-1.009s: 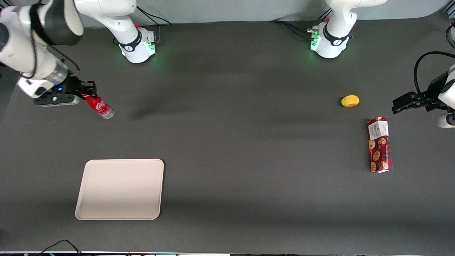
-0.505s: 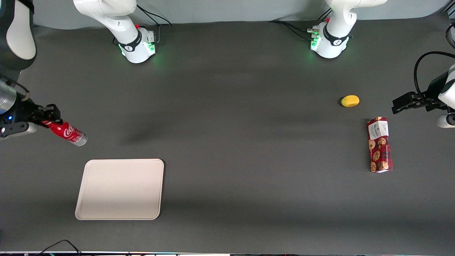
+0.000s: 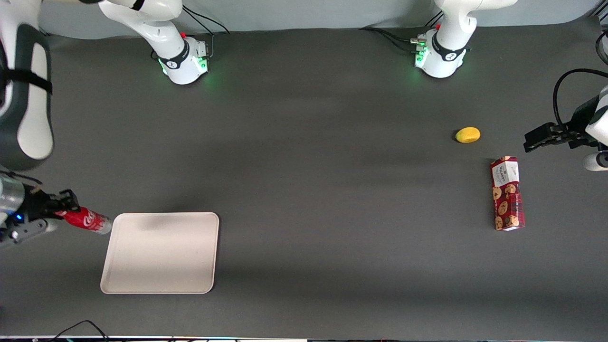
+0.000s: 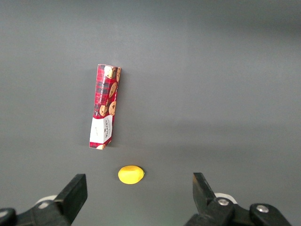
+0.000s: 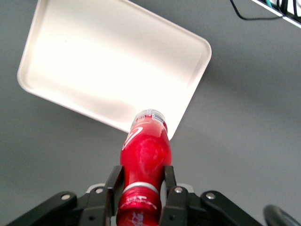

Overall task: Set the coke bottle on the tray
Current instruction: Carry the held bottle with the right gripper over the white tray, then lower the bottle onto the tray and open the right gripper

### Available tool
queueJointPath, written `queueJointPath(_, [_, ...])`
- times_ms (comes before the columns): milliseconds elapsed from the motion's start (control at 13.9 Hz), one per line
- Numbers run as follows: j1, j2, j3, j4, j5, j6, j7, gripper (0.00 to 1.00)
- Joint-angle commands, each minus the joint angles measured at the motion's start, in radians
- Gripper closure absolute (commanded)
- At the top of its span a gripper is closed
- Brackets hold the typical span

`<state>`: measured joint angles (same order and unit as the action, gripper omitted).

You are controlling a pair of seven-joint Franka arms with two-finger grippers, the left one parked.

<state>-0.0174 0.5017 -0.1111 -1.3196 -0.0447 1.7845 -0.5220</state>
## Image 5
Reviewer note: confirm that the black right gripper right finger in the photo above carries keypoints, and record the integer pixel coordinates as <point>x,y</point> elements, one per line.
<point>178,202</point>

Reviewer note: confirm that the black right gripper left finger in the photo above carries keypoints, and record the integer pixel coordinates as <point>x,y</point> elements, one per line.
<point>103,200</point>

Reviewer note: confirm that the red coke bottle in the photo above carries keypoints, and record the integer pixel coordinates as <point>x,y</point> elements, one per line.
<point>145,164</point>

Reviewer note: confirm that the white rectangular tray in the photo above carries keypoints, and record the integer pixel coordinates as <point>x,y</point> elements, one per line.
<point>110,63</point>

